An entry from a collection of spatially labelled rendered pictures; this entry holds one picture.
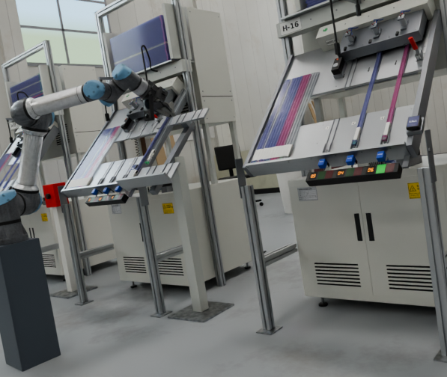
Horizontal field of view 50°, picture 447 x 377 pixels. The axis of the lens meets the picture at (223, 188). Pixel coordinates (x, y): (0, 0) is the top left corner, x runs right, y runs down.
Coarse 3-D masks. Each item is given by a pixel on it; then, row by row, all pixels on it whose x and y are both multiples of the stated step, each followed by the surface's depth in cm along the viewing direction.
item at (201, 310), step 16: (176, 160) 238; (176, 176) 239; (176, 192) 241; (176, 208) 243; (192, 224) 243; (192, 240) 242; (192, 256) 241; (192, 272) 242; (192, 288) 244; (192, 304) 246; (208, 304) 254; (224, 304) 249; (192, 320) 234
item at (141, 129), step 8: (120, 112) 322; (112, 120) 320; (120, 120) 313; (144, 120) 290; (152, 120) 283; (136, 128) 289; (144, 128) 283; (152, 128) 276; (120, 136) 296; (128, 136) 289; (136, 136) 282; (144, 136) 286
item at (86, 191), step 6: (84, 186) 276; (90, 186) 271; (96, 186) 267; (102, 186) 264; (108, 186) 261; (114, 186) 258; (66, 192) 290; (72, 192) 287; (78, 192) 283; (84, 192) 280; (90, 192) 277; (102, 192) 271; (114, 192) 265
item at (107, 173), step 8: (120, 160) 275; (128, 160) 268; (136, 160) 262; (104, 168) 280; (112, 168) 274; (120, 168) 267; (128, 168) 262; (96, 176) 280; (104, 176) 274; (112, 176) 268; (120, 176) 262; (96, 184) 273
